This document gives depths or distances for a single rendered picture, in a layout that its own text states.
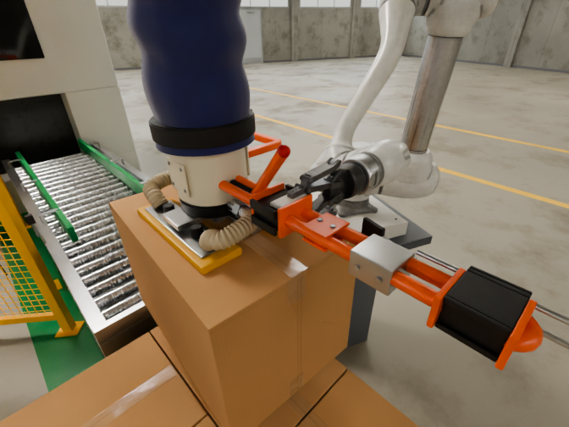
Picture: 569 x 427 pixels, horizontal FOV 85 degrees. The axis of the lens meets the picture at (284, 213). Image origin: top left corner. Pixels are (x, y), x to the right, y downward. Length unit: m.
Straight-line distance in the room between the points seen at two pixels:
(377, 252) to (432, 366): 1.49
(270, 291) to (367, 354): 1.31
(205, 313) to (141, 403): 0.61
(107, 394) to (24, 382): 1.00
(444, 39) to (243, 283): 0.91
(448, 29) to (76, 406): 1.54
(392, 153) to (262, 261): 0.39
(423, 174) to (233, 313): 0.92
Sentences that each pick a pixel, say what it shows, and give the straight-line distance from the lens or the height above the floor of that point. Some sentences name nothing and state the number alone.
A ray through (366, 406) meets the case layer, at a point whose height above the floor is 0.54.
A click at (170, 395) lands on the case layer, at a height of 0.54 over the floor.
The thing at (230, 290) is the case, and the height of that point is 1.07.
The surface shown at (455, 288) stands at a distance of 0.43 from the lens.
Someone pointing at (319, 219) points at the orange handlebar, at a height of 1.22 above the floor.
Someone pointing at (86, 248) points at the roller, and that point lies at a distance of 1.90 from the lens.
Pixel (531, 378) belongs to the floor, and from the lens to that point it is 2.11.
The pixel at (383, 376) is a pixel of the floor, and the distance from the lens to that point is 1.81.
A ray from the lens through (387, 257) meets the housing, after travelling 0.46.
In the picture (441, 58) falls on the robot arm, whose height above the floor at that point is 1.40.
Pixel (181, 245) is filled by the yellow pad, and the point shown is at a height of 1.09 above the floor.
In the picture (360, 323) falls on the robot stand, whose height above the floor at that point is 0.17.
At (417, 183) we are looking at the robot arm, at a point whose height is 0.98.
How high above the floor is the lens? 1.50
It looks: 31 degrees down
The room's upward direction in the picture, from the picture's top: 1 degrees counter-clockwise
